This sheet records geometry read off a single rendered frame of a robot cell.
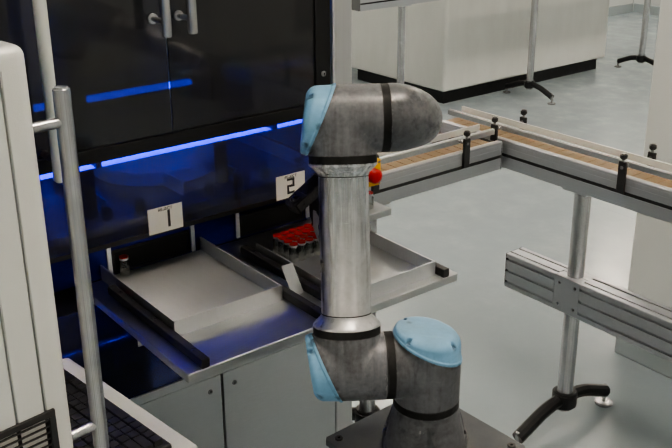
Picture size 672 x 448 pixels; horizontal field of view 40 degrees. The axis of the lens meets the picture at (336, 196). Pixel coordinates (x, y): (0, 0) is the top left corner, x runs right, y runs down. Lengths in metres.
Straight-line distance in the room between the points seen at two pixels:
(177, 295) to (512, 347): 1.87
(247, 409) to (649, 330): 1.16
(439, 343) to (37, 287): 0.65
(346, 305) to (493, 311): 2.37
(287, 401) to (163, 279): 0.57
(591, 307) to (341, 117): 1.58
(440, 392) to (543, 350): 2.06
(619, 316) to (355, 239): 1.44
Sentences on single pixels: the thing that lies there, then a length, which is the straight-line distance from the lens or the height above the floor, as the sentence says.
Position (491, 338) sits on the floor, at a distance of 3.70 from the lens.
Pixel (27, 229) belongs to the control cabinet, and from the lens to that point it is 1.36.
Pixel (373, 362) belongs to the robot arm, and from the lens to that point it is 1.58.
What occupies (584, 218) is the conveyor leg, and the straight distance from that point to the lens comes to 2.87.
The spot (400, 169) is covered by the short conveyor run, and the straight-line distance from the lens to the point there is 2.65.
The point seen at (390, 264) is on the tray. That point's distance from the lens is 2.17.
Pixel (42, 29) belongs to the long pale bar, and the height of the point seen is 1.48.
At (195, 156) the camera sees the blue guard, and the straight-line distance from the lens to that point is 2.10.
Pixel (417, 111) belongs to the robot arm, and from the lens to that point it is 1.53.
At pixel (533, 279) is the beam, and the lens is 3.03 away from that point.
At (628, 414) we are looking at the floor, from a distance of 3.36.
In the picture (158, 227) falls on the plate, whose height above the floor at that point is 1.00.
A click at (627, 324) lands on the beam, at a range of 2.86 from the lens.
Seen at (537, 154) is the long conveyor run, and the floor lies 0.92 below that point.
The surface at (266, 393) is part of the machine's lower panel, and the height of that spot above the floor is 0.47.
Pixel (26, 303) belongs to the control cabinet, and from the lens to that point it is 1.40.
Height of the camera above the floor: 1.79
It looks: 21 degrees down
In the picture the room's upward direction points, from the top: straight up
